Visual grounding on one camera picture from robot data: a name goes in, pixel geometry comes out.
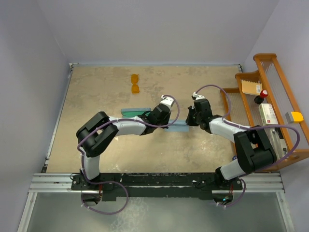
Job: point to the white black stapler device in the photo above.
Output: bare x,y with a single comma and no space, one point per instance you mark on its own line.
278,142

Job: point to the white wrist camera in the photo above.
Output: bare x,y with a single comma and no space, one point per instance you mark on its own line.
196,96
167,101

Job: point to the brown cardboard envelope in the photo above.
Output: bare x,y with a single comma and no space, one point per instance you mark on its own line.
251,88

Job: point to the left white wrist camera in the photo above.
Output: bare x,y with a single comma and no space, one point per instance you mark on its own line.
167,101

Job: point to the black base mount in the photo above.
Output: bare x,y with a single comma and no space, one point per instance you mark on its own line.
155,185

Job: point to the aluminium frame rail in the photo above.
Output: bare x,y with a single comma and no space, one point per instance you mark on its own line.
61,183

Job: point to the blue-grey glasses case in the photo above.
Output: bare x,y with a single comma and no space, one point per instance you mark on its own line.
132,112

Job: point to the yellow grey sponge block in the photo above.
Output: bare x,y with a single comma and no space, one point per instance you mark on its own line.
294,117

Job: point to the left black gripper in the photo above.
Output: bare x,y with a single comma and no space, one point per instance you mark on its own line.
167,118

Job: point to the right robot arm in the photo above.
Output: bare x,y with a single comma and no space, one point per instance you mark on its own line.
254,151

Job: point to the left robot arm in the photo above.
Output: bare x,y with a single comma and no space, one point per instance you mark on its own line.
96,135

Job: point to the orange sunglasses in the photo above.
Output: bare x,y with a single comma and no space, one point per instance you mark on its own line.
134,80

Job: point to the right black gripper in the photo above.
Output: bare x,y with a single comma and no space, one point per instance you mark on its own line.
189,120

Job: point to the light blue cleaning cloth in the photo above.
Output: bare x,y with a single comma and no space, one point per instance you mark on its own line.
179,126

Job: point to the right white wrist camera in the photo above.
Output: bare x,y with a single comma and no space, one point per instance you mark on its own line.
196,96

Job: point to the white red box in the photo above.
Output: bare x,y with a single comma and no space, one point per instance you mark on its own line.
267,114

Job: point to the red black bottle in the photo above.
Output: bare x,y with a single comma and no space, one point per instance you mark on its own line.
260,98

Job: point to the wooden tiered rack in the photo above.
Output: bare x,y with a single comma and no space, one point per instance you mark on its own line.
267,99

